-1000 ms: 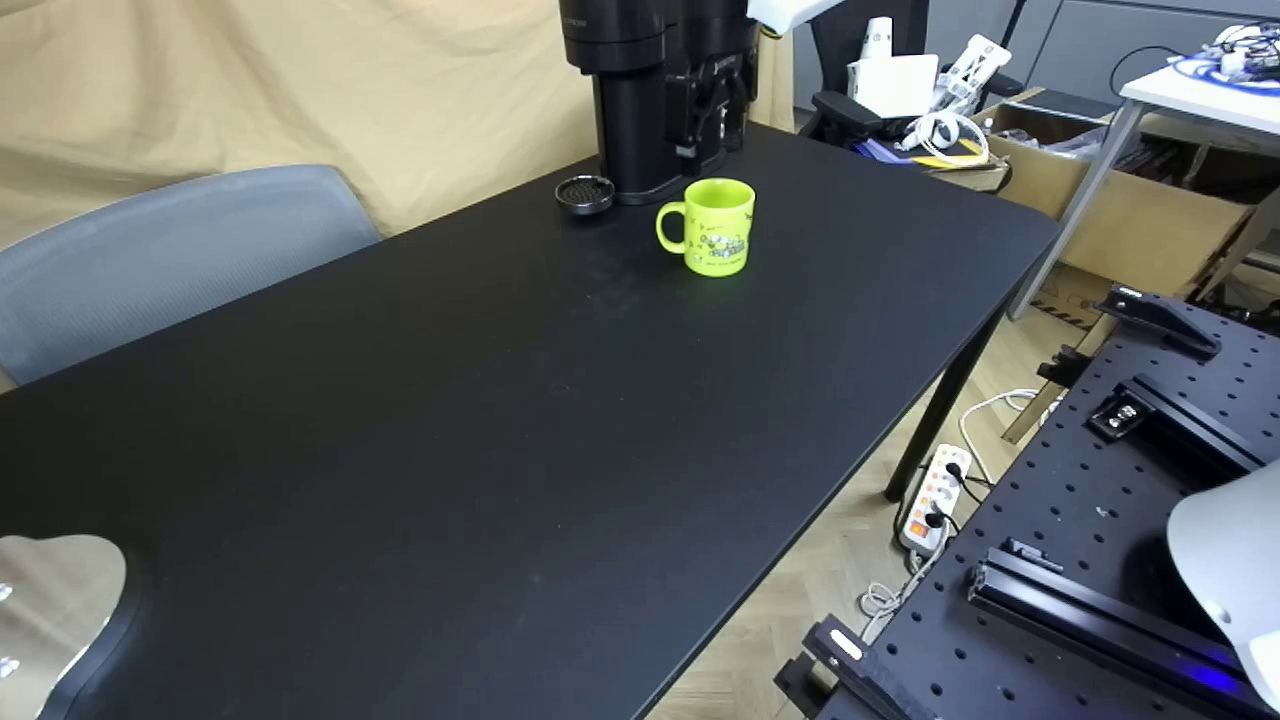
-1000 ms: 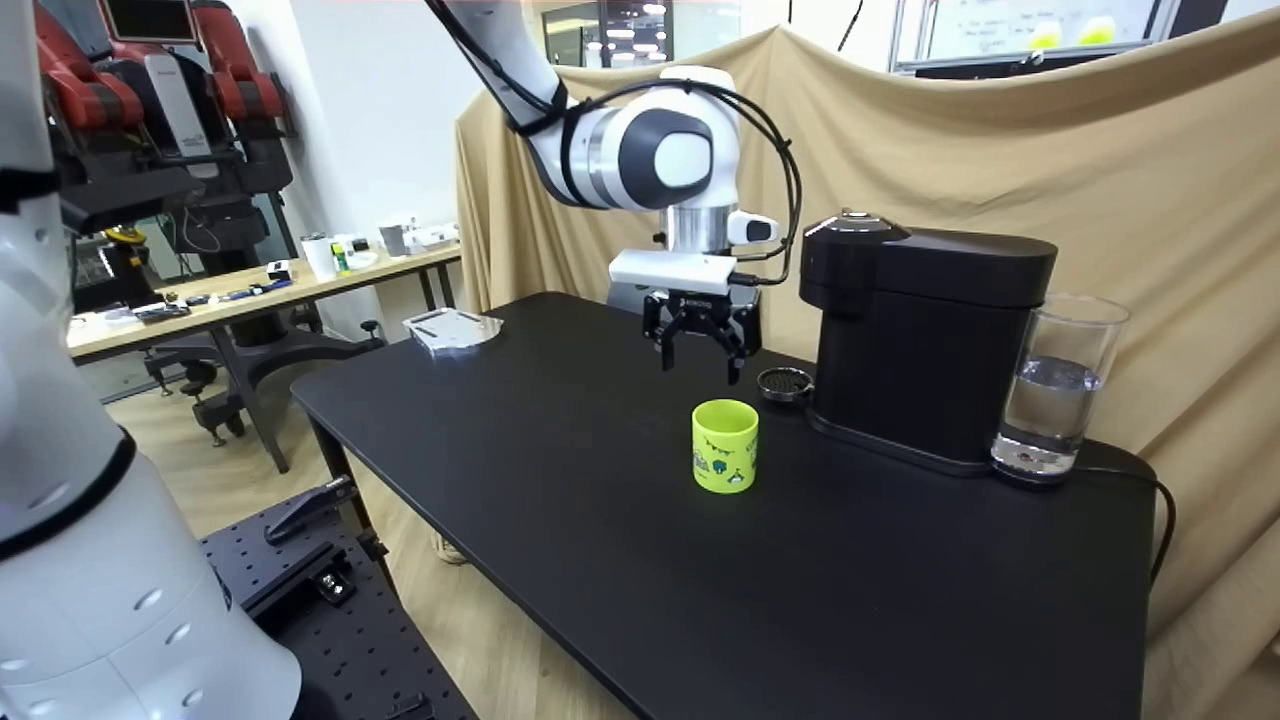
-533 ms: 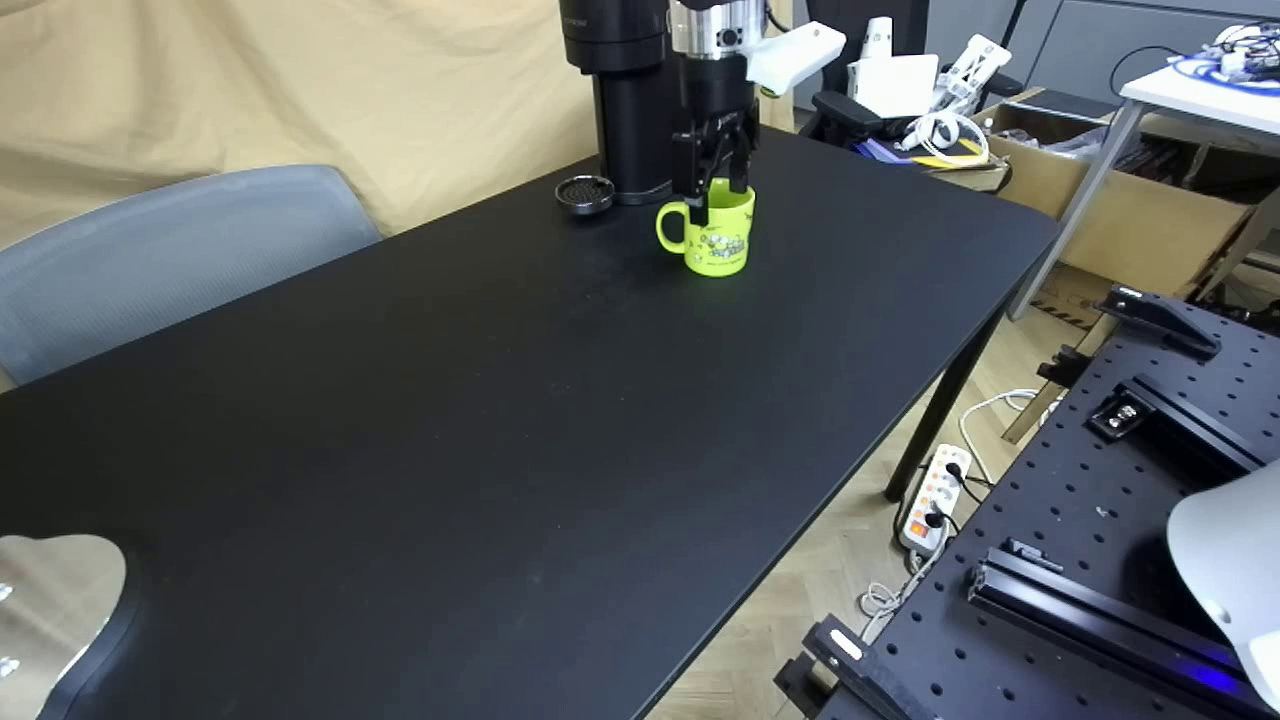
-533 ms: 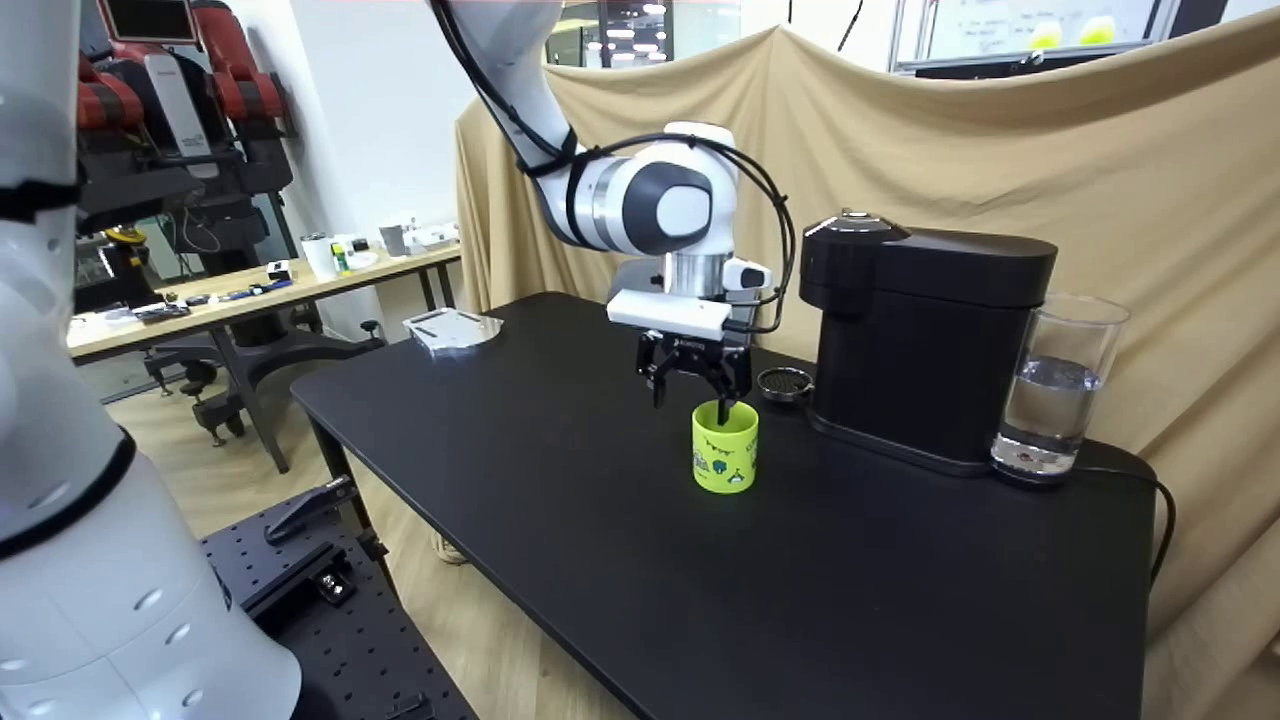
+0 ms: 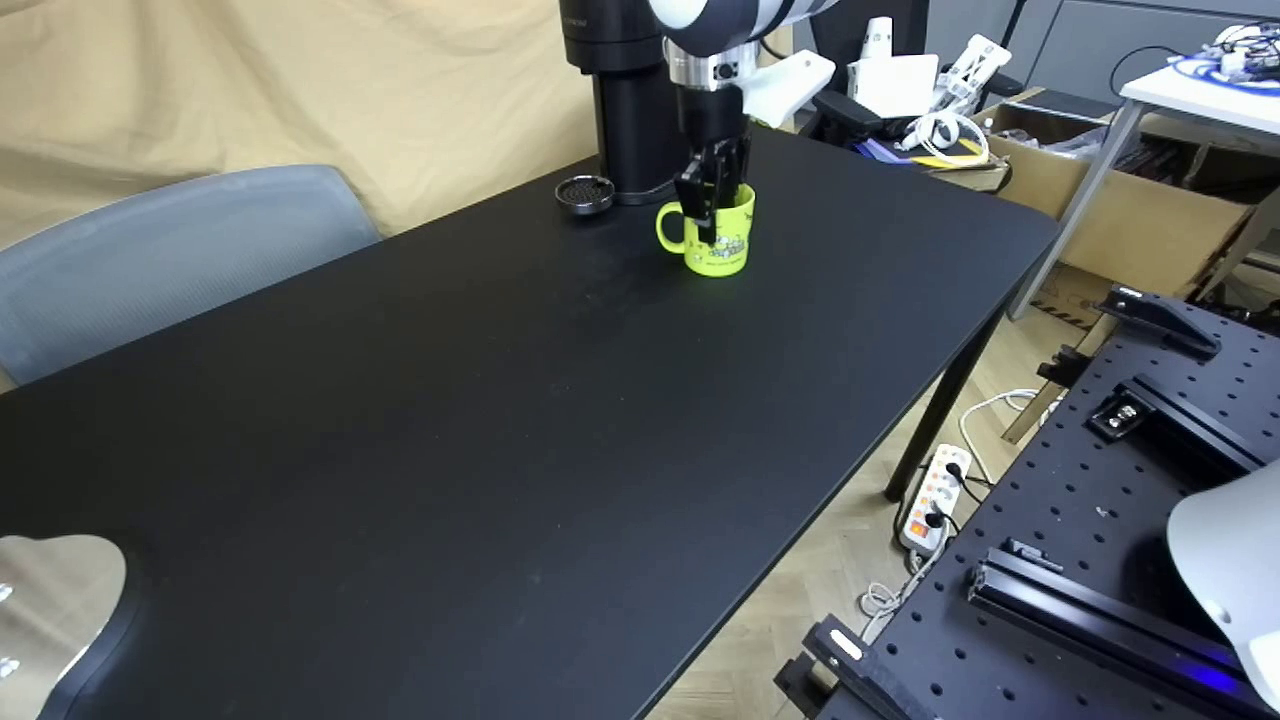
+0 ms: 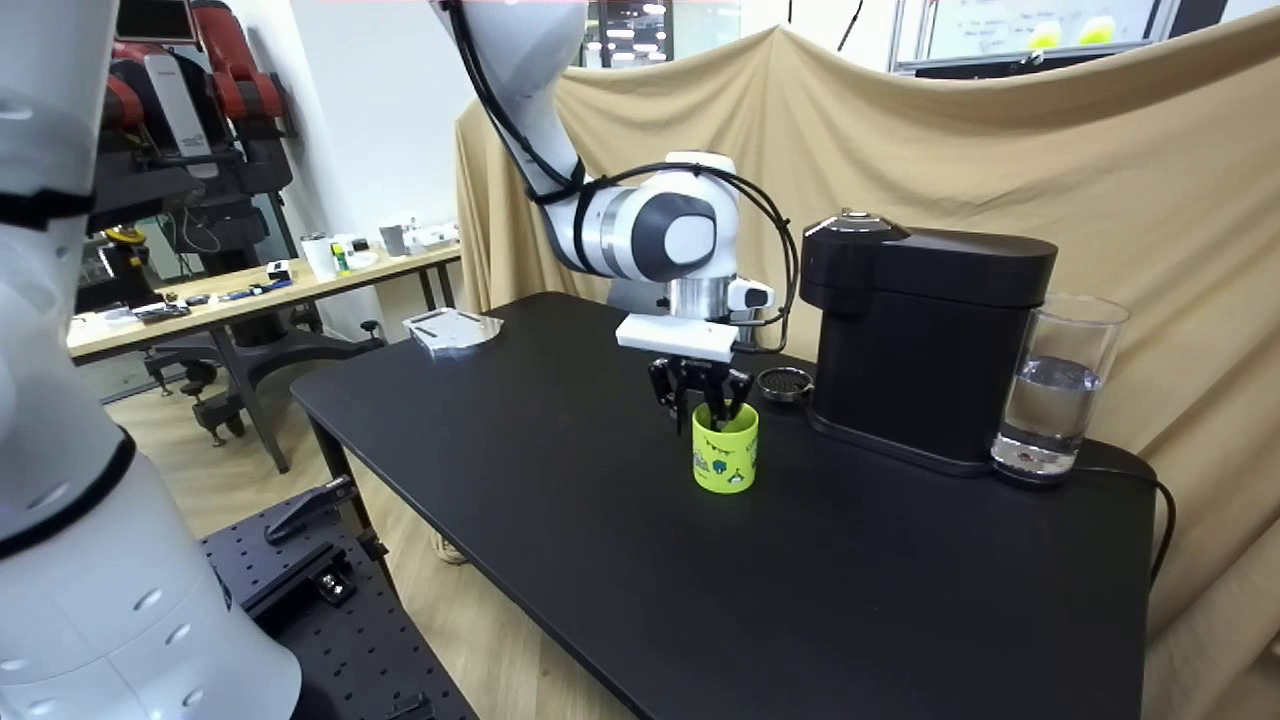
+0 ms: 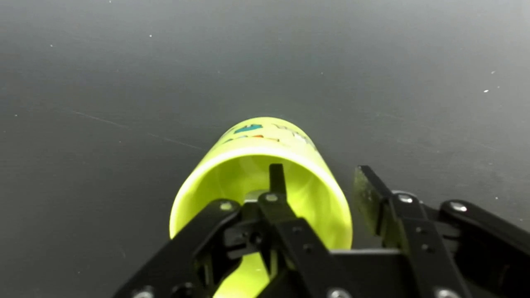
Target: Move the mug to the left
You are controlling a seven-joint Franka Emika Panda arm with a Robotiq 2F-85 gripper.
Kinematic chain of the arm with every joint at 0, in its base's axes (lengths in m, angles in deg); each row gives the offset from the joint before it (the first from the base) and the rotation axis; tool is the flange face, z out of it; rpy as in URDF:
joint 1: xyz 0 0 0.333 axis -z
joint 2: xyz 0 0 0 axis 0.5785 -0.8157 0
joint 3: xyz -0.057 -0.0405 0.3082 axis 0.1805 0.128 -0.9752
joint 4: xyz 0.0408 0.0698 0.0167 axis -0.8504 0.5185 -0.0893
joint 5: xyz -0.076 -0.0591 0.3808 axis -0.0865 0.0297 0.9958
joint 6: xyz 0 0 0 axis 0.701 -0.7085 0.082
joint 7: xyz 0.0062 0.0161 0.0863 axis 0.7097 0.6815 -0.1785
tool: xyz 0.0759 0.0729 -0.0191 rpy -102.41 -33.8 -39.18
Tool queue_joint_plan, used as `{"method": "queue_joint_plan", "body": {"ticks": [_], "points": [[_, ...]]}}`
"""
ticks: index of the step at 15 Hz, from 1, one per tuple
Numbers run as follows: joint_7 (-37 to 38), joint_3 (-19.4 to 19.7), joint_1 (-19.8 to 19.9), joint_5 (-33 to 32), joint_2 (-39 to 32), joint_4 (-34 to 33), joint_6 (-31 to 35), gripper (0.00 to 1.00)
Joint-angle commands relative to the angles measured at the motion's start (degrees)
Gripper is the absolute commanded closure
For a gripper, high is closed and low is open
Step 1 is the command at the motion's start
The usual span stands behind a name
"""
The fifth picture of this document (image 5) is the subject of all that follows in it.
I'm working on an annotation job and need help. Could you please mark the white cables and devices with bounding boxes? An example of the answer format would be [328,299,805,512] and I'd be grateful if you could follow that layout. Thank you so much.
[802,0,937,147]

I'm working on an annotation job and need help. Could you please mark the small black mount plate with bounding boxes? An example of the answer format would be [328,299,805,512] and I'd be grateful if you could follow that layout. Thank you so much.
[1083,383,1160,444]

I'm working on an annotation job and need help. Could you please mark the black table leg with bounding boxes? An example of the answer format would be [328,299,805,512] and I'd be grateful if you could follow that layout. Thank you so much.
[884,309,1007,507]

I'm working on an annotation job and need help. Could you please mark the white side table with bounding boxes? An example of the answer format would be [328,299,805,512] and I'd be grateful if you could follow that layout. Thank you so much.
[1007,57,1280,325]

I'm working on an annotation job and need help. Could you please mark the black clamp bracket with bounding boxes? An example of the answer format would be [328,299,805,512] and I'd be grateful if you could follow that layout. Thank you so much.
[1102,283,1224,365]

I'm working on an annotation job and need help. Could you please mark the lime green ceramic mug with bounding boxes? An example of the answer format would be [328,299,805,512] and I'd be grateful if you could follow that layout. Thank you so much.
[654,179,759,283]

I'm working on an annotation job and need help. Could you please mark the yellow cable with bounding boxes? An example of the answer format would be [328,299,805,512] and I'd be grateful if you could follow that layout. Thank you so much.
[916,124,1001,175]

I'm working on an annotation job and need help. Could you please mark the black round drip tray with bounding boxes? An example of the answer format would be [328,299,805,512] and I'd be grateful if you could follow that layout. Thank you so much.
[553,171,621,224]

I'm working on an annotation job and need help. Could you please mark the grey chair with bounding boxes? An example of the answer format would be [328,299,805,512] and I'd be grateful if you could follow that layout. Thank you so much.
[0,159,388,391]

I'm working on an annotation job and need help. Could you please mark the white power strip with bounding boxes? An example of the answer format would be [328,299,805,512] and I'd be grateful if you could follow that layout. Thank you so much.
[898,444,975,554]

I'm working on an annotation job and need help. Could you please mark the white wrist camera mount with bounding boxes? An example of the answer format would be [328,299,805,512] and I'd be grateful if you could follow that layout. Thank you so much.
[738,53,839,136]

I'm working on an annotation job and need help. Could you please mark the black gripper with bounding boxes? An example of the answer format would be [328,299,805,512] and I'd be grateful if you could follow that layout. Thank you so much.
[662,44,754,252]

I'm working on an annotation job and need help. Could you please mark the white box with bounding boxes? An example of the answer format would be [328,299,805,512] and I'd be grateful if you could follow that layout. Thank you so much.
[846,53,945,124]

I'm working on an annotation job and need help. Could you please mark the brown cardboard box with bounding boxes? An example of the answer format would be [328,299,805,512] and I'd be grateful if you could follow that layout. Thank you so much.
[990,97,1262,299]

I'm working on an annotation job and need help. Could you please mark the black aluminium rail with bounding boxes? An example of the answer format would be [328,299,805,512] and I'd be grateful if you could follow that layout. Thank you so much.
[964,540,1274,720]

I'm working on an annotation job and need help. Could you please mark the black perforated breadboard base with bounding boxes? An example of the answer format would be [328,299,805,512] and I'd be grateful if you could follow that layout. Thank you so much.
[772,283,1280,720]

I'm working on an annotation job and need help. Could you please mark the beige fabric backdrop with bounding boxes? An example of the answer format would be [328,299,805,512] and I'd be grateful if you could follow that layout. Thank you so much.
[0,0,802,252]

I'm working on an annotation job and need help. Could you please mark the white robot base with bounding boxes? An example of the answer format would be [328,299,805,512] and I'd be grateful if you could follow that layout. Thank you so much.
[1166,456,1280,681]

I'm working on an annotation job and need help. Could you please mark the white plastic bottle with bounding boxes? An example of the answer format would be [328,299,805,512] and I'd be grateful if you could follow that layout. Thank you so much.
[859,11,899,65]

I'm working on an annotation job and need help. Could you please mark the black coffee machine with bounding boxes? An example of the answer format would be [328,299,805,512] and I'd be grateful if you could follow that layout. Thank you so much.
[558,0,731,202]

